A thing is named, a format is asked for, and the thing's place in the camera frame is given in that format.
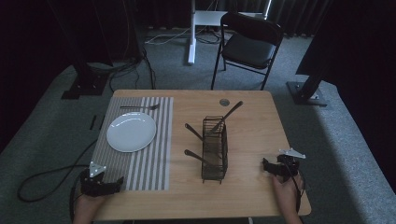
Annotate person's right hand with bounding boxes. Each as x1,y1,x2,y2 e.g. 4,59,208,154
272,173,305,218

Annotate white desk frame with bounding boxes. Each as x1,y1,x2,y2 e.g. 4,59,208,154
187,0,273,66

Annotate black metal stand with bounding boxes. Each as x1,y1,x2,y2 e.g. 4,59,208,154
46,0,109,101
286,69,329,108

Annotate metal fork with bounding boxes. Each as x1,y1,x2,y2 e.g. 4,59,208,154
120,103,161,111

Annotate black wire cutlery rack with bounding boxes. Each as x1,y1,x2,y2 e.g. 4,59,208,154
201,115,229,185

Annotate black folding chair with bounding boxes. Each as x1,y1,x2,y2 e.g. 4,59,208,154
210,11,285,91

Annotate black-handled utensil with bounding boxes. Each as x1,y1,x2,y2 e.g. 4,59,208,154
184,122,205,142
183,148,213,166

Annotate bundle of black floor cables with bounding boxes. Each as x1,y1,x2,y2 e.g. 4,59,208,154
87,46,157,93

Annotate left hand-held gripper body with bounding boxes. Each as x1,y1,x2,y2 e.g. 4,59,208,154
79,161,110,198

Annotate grey striped placemat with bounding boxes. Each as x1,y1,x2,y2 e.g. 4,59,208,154
91,96,175,192

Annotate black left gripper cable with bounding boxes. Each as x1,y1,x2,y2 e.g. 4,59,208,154
16,138,99,203

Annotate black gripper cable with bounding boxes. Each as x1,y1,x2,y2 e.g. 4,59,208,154
285,161,308,214
16,138,99,203

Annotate white round plate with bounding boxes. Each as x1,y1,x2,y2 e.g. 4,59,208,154
106,111,158,154

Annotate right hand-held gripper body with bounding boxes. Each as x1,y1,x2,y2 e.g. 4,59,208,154
274,147,307,184

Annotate white floor cable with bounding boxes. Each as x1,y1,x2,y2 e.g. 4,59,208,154
144,26,191,46

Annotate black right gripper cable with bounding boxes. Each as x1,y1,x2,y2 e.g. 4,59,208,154
285,161,308,214

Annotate person's left hand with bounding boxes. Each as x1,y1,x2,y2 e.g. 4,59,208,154
72,191,107,224

